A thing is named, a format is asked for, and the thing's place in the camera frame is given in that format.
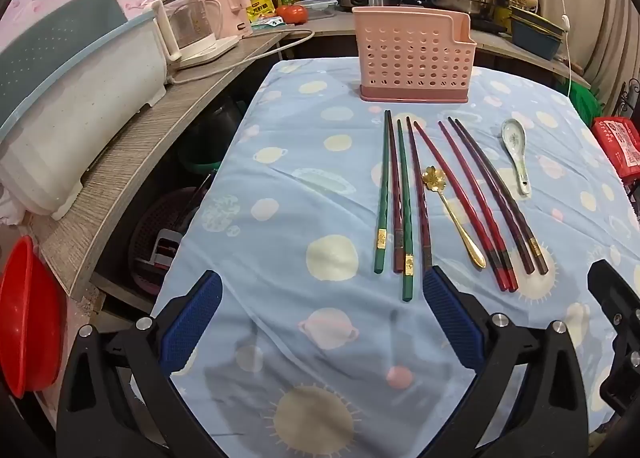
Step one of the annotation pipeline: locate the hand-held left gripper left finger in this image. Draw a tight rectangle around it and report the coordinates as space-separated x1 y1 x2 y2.
56 270 223 458

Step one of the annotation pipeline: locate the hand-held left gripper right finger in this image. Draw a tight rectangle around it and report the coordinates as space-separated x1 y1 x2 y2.
422 265 591 458

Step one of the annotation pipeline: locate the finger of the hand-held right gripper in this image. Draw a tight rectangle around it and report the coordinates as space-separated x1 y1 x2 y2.
587 260 640 418

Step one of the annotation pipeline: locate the red chopstick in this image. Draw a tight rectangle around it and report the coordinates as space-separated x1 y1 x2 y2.
413 121 508 293
438 121 519 293

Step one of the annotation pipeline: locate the green chopstick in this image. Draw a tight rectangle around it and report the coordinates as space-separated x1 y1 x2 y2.
396 119 415 302
373 110 392 273

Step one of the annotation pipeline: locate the maroon chopstick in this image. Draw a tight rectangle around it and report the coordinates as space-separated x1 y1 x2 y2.
386 111 405 273
406 116 434 273

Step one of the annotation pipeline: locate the dark brown chopstick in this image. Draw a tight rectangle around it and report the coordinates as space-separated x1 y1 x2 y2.
447 117 536 275
451 118 550 275

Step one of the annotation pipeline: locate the gold flower spoon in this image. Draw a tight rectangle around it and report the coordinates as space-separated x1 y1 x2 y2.
421 166 487 269

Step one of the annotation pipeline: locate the white ceramic soup spoon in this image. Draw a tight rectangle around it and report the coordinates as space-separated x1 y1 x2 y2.
501 119 532 197

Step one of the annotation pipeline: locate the pink perforated utensil basket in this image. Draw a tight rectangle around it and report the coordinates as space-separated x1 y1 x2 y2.
352 6 477 103

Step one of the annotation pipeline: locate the red printed bag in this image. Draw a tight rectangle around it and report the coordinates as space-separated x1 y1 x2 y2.
591 114 640 185

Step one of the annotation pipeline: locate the red plastic basin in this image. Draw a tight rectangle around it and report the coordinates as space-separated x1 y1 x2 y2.
0 235 67 400

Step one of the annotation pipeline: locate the blue planet print tablecloth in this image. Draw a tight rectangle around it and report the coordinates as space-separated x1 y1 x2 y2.
150 60 637 458

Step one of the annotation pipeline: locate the green bag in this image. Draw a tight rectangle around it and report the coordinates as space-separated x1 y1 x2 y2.
570 82 609 125

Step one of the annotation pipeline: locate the black metal rack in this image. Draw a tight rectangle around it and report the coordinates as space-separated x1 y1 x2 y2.
609 80 640 125

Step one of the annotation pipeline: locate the white plastic tub blue rim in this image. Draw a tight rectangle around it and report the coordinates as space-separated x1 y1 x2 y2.
0 8 169 221

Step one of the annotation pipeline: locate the stack of blue containers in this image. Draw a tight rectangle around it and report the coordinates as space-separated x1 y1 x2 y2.
509 5 569 62

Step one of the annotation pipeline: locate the beige curtain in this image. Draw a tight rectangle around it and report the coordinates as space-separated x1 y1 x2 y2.
530 0 637 106

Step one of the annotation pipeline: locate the glass kettle white base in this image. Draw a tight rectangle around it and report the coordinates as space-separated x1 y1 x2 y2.
150 0 241 71

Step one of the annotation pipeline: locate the small white green packet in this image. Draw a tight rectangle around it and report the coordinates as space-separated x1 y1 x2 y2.
250 16 297 32

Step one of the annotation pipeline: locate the teal perforated lid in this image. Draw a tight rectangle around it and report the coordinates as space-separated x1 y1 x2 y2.
0 0 129 115

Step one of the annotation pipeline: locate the red tomato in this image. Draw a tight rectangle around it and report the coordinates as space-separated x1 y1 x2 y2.
276 4 309 25

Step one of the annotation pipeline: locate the glass food container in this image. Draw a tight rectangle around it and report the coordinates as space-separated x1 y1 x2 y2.
295 0 339 21

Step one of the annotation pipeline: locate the white hanging cable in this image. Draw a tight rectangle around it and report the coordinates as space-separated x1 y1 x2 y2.
549 0 575 99

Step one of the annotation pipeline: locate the white kettle power cord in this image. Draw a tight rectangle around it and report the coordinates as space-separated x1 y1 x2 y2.
167 29 316 87

